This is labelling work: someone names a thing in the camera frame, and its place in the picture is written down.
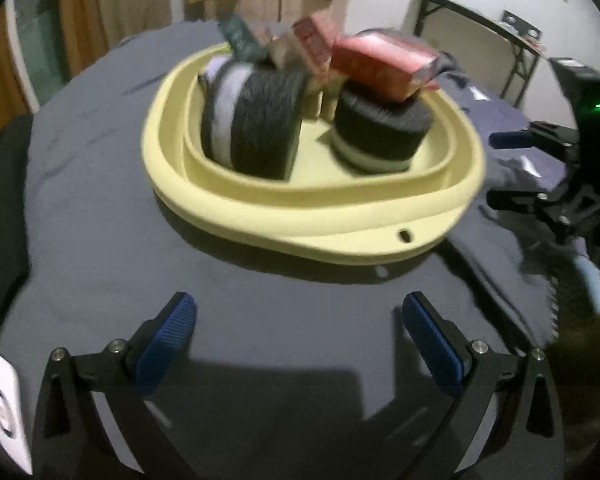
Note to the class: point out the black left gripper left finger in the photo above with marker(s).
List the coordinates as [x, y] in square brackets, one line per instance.
[69, 438]

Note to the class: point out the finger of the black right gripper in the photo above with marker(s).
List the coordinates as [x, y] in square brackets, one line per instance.
[549, 208]
[546, 136]

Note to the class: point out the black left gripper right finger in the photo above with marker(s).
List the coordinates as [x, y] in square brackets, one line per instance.
[504, 421]

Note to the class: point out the red white cigarette pack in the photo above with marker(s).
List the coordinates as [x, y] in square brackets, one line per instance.
[391, 66]

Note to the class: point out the dark red cigarette pack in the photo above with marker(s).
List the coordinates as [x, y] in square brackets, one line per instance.
[317, 34]

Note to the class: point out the black white foam roll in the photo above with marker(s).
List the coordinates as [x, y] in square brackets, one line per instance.
[252, 116]

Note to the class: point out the black folding table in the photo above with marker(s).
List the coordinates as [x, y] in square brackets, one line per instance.
[492, 51]

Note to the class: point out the grey bed sheet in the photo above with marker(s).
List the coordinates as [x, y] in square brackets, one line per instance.
[297, 369]

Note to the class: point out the yellow plastic basin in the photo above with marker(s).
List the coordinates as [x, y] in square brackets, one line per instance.
[325, 211]

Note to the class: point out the green small box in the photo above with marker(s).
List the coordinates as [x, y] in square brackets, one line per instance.
[245, 46]

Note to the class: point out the beige curtain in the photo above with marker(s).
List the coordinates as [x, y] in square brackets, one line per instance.
[91, 28]

